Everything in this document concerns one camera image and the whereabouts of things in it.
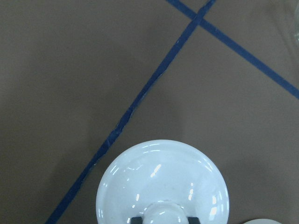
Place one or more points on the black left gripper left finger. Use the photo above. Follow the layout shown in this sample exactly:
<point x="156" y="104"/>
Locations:
<point x="136" y="220"/>

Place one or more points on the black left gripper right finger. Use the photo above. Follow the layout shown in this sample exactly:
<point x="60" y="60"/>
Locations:
<point x="193" y="220"/>

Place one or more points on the white enamel cup lid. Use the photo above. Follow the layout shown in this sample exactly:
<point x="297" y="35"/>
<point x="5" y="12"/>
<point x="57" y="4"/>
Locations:
<point x="164" y="182"/>

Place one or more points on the white enamel cup blue rim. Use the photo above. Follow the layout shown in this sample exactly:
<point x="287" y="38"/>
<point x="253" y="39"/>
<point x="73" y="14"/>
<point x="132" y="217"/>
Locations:
<point x="262" y="221"/>

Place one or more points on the clear glass funnel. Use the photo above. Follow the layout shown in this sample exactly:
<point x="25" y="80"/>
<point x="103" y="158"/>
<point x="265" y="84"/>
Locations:
<point x="295" y="32"/>

